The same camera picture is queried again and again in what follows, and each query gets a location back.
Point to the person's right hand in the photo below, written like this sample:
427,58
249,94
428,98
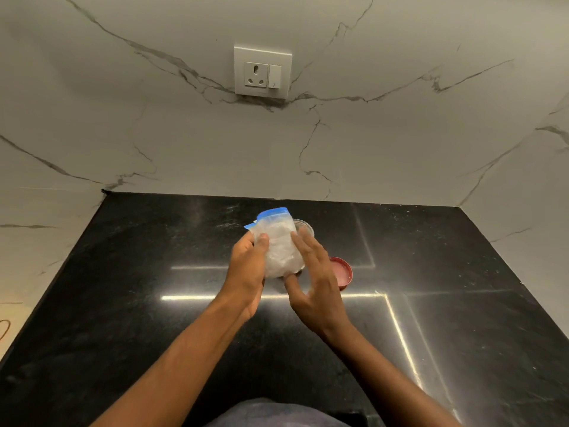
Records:
321,292

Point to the person's left hand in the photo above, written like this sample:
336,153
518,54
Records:
245,273

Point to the person's right middle finger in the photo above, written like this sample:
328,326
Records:
313,246

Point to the person's left thumb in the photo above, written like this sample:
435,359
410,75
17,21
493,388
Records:
260,251

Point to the person's right thumb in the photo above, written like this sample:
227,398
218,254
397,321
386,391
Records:
294,291

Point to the clear plastic bag blue top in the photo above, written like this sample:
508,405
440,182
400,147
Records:
279,244

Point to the person's right forearm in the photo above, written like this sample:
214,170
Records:
386,377

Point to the person's left forearm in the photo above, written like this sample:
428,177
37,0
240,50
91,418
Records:
175,369

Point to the clear plastic jar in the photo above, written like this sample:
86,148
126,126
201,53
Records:
305,226

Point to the red jar lid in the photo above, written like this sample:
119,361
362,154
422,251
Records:
342,271

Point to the person's grey shirt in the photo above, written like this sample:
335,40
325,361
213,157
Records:
278,415

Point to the white wall socket with switch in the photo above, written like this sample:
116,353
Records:
262,71

